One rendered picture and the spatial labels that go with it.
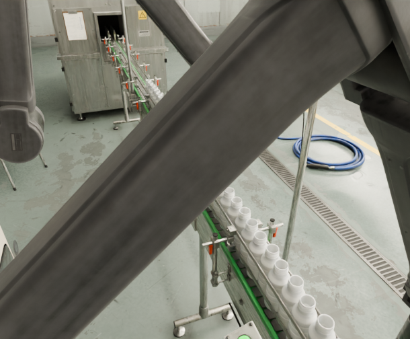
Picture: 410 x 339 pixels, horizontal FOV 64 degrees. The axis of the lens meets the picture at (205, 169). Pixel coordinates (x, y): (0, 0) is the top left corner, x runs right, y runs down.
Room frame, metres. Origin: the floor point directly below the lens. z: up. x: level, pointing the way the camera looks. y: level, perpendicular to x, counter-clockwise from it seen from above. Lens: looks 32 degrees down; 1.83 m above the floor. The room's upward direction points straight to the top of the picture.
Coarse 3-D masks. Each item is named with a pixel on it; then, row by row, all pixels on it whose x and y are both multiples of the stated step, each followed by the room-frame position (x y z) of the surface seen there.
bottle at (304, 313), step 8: (304, 296) 0.50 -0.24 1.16; (296, 304) 0.51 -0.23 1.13; (304, 304) 0.52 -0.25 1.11; (312, 304) 0.49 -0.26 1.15; (296, 312) 0.48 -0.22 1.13; (304, 312) 0.47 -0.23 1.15; (312, 312) 0.47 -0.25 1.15; (296, 320) 0.47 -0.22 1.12; (304, 320) 0.46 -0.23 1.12; (312, 320) 0.46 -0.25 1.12; (288, 328) 0.49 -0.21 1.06; (304, 328) 0.46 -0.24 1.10; (296, 336) 0.46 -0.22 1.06
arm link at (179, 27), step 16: (144, 0) 0.59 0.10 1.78; (160, 0) 0.60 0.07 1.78; (176, 0) 0.61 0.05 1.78; (160, 16) 0.60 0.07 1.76; (176, 16) 0.61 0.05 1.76; (176, 32) 0.61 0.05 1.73; (192, 32) 0.62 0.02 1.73; (176, 48) 0.63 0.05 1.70; (192, 48) 0.61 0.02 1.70; (192, 64) 0.61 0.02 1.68
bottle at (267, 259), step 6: (270, 246) 0.67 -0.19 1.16; (276, 246) 0.66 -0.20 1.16; (270, 252) 0.64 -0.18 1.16; (276, 252) 0.64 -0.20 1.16; (264, 258) 0.65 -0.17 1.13; (270, 258) 0.64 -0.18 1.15; (276, 258) 0.64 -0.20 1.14; (264, 264) 0.64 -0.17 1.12; (270, 264) 0.63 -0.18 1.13; (264, 270) 0.63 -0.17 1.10; (258, 276) 0.66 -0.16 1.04; (258, 282) 0.65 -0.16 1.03; (264, 282) 0.63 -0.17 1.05; (264, 288) 0.63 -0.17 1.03
